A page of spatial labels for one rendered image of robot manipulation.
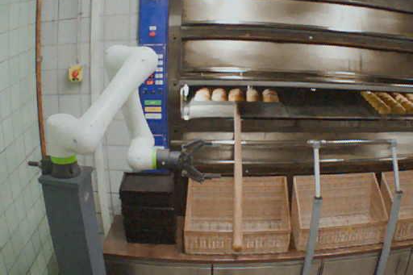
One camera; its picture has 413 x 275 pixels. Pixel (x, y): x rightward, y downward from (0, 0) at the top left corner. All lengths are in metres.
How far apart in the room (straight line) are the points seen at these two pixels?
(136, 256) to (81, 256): 0.57
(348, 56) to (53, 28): 1.74
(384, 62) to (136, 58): 1.56
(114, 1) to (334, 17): 1.25
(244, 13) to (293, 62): 0.38
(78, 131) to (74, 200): 0.32
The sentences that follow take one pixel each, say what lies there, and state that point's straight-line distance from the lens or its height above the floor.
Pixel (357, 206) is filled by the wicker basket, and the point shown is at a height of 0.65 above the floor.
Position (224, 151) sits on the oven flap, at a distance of 2.99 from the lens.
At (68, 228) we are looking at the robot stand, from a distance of 2.16.
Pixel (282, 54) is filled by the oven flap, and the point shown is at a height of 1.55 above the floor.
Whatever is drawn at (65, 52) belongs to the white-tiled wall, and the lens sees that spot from 3.01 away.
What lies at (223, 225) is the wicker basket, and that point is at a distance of 3.03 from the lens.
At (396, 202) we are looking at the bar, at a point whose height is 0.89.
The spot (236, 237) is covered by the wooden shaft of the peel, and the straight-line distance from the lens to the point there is 1.60.
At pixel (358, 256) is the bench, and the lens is 2.81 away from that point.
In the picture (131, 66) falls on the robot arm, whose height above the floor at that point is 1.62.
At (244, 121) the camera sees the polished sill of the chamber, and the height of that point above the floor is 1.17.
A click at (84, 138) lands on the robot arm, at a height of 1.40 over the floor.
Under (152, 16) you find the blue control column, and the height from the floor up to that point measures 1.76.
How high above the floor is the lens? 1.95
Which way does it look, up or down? 15 degrees down
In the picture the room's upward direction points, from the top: straight up
